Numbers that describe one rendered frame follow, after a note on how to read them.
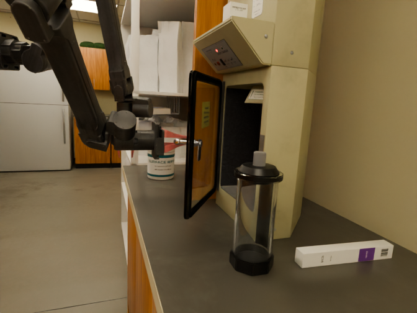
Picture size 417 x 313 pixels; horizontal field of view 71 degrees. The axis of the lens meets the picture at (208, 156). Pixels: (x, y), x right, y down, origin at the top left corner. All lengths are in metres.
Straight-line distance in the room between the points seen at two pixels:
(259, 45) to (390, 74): 0.47
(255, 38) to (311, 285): 0.57
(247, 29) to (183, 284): 0.59
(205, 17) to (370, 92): 0.61
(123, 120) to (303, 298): 0.56
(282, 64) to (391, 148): 0.45
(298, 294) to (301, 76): 0.52
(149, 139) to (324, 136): 0.72
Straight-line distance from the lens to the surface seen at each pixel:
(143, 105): 1.07
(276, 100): 0.78
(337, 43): 1.27
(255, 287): 0.67
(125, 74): 1.07
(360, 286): 0.76
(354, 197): 1.16
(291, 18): 0.82
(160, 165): 1.39
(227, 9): 0.87
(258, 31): 0.77
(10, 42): 1.27
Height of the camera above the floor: 1.31
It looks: 10 degrees down
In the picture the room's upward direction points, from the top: 3 degrees clockwise
